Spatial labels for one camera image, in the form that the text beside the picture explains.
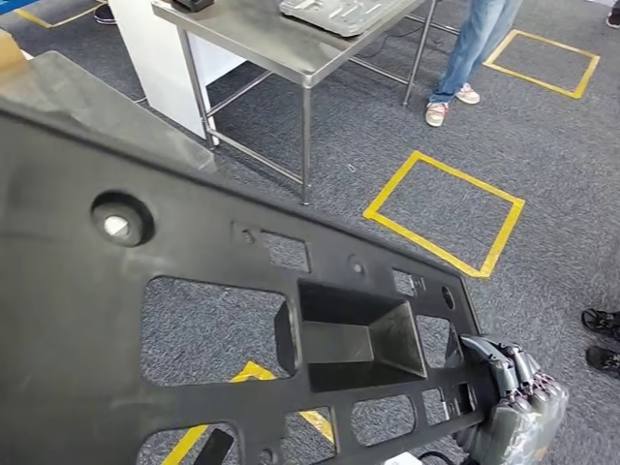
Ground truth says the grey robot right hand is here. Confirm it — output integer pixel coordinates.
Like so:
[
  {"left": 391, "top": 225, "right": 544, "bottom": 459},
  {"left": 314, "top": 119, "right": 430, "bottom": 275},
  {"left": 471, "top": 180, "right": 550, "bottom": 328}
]
[{"left": 459, "top": 333, "right": 571, "bottom": 465}]

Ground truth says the black plastic license plate bracket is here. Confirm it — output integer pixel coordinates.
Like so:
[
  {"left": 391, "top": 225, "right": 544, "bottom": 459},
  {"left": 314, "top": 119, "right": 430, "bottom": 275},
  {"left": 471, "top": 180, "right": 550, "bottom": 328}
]
[{"left": 0, "top": 96, "right": 500, "bottom": 465}]

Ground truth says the yellow floor tape square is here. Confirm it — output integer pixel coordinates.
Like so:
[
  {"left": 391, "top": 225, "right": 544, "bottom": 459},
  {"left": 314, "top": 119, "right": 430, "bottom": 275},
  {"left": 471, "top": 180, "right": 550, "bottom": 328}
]
[
  {"left": 483, "top": 28, "right": 600, "bottom": 100},
  {"left": 161, "top": 360, "right": 335, "bottom": 465}
]

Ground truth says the black robot body plate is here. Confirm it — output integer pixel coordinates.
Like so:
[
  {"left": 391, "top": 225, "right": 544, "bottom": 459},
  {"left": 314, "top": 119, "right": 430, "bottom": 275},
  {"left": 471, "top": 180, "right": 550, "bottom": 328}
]
[{"left": 193, "top": 428, "right": 236, "bottom": 465}]

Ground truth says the grey stamped metal panel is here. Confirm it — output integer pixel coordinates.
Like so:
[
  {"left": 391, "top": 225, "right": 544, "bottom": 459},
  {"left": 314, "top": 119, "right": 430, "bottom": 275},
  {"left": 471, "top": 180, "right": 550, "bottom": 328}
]
[{"left": 279, "top": 0, "right": 418, "bottom": 39}]

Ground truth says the steel table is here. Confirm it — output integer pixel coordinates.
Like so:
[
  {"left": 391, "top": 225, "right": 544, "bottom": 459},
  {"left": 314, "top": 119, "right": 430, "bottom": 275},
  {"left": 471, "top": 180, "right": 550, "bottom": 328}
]
[{"left": 152, "top": 0, "right": 462, "bottom": 206}]

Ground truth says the white cabinet panel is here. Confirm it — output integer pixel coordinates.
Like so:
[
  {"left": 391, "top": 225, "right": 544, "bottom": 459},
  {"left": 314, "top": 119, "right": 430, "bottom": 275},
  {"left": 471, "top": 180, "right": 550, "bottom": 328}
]
[{"left": 107, "top": 0, "right": 247, "bottom": 147}]

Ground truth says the black device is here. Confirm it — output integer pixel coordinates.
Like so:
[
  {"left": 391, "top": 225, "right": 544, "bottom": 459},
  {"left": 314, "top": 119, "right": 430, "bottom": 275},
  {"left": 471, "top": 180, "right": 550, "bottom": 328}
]
[{"left": 170, "top": 0, "right": 216, "bottom": 15}]

